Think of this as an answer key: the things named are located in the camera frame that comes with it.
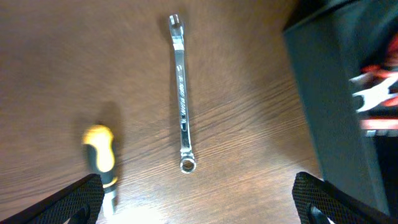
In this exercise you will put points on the red handled side cutters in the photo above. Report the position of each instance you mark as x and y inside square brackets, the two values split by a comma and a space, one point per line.
[385, 75]

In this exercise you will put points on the silver ring wrench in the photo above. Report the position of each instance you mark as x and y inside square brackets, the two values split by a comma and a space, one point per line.
[187, 158]

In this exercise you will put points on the orange socket rail with sockets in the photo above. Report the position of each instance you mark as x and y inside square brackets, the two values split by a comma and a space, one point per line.
[380, 127]

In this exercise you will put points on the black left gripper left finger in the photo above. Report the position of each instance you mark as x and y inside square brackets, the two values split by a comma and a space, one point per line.
[80, 202]

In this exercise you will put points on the yellow black stubby screwdriver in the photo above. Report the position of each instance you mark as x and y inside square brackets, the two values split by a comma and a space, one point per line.
[98, 141]

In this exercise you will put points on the black open box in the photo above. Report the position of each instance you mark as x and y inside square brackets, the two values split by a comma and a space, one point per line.
[329, 42]

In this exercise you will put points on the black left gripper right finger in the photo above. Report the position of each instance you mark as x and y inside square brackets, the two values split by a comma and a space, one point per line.
[317, 201]

